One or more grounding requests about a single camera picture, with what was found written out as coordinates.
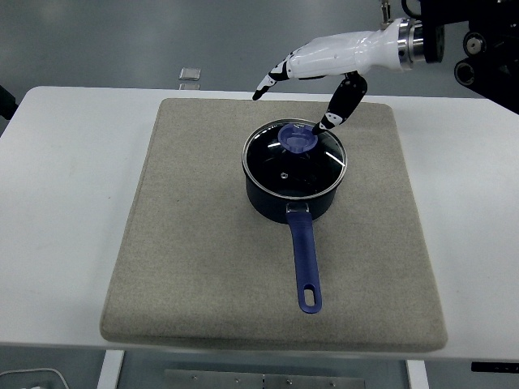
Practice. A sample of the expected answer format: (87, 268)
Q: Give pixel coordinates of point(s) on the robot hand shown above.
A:
(336, 54)

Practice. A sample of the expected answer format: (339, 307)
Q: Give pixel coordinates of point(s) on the glass pot lid blue knob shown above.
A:
(298, 142)

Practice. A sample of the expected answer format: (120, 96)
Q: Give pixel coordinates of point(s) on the square metal floor box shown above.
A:
(190, 73)

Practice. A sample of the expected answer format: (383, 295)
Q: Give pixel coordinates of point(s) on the flat metal floor plate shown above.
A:
(189, 86)

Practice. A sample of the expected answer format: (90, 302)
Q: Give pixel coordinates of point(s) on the beige fabric mat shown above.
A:
(202, 263)

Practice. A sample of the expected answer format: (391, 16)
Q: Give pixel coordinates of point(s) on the white table leg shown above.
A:
(417, 377)
(110, 370)

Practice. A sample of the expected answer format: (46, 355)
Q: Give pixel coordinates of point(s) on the person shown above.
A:
(6, 103)

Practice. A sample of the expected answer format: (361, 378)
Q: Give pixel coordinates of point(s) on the grey metal plate with screws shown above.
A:
(251, 381)

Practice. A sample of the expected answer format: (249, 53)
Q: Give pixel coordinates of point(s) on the black strip under table edge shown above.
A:
(494, 366)

